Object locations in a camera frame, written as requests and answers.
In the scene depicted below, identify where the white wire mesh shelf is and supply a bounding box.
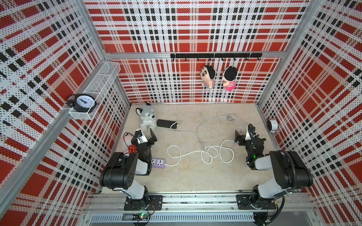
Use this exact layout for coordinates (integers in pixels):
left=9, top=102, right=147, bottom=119
left=69, top=61, right=120, bottom=120

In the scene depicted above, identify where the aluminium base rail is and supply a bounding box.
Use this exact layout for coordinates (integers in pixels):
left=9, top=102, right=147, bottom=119
left=80, top=191, right=323, bottom=226

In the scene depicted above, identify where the black power strip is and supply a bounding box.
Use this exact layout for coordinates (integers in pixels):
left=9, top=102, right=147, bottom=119
left=156, top=119, right=178, bottom=130

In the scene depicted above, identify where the purple power strip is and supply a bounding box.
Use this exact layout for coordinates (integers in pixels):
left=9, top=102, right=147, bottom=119
left=151, top=158, right=166, bottom=169

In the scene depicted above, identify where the grey husky plush toy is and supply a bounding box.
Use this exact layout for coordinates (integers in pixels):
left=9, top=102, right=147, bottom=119
left=136, top=102, right=157, bottom=133

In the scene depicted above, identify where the pink strawberry plush toy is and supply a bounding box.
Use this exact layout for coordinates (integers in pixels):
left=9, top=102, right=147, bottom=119
left=117, top=134, right=137, bottom=153

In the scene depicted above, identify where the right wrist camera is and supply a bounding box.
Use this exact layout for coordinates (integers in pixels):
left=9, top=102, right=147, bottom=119
left=245, top=124, right=257, bottom=141

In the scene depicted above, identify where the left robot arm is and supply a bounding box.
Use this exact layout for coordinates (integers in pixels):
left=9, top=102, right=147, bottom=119
left=100, top=129, right=163, bottom=211

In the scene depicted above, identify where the hanging doll pink shirt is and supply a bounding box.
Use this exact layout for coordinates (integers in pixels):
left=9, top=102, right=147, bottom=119
left=222, top=66, right=238, bottom=91

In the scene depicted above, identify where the black hook rail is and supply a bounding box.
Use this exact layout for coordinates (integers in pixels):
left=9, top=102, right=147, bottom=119
left=170, top=53, right=263, bottom=59

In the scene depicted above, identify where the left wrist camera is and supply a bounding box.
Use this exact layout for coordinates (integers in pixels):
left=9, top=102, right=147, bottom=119
left=135, top=129, right=148, bottom=144

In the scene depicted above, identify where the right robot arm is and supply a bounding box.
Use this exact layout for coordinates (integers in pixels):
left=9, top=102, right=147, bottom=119
left=234, top=131, right=313, bottom=210

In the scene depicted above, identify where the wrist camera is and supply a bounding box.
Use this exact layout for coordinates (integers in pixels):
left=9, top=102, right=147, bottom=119
left=245, top=124, right=257, bottom=141
left=135, top=129, right=148, bottom=144

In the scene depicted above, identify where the white alarm clock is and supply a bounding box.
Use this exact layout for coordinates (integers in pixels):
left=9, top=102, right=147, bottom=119
left=267, top=119, right=278, bottom=133

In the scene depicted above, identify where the hanging doll striped shirt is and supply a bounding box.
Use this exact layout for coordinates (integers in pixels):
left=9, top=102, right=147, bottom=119
left=200, top=66, right=216, bottom=89

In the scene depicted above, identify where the black alarm clock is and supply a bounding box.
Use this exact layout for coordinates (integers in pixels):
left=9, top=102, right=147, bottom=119
left=66, top=94, right=97, bottom=113

